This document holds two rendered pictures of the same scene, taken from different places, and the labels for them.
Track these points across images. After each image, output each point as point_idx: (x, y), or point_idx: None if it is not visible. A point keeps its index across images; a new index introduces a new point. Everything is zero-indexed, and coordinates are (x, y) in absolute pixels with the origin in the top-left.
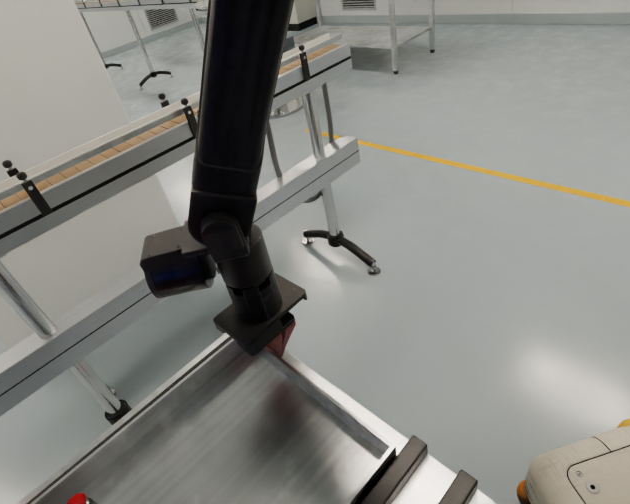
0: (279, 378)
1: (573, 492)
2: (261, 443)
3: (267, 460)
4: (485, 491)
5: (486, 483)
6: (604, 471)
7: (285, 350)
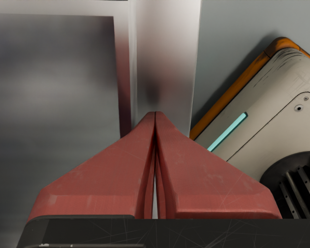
0: None
1: (289, 100)
2: None
3: None
4: (271, 7)
5: (278, 4)
6: None
7: (191, 97)
